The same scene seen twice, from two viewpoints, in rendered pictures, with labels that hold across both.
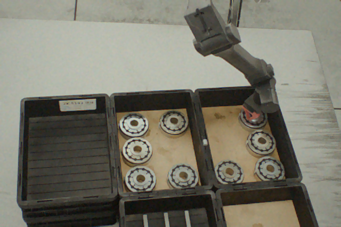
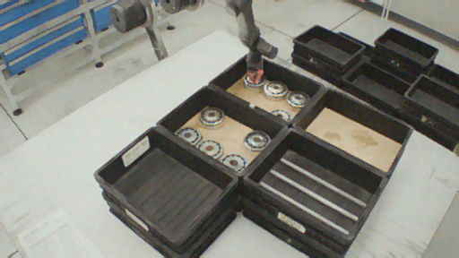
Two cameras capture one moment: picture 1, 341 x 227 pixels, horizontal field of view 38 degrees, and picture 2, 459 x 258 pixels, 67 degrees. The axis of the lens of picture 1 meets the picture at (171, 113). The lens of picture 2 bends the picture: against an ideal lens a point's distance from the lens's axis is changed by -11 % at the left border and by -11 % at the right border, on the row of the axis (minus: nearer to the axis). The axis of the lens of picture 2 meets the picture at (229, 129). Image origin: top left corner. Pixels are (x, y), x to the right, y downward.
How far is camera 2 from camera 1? 0.70 m
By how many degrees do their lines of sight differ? 25
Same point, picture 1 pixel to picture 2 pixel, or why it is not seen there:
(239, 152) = (269, 105)
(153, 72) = (151, 110)
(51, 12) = not seen: hidden behind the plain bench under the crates
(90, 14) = not seen: hidden behind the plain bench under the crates
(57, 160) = (158, 201)
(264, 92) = (263, 45)
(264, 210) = (319, 124)
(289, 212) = (332, 115)
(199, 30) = not seen: outside the picture
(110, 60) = (112, 124)
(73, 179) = (186, 202)
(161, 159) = (228, 144)
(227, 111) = (234, 89)
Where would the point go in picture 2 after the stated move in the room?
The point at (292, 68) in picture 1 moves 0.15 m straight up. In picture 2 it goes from (233, 52) to (233, 29)
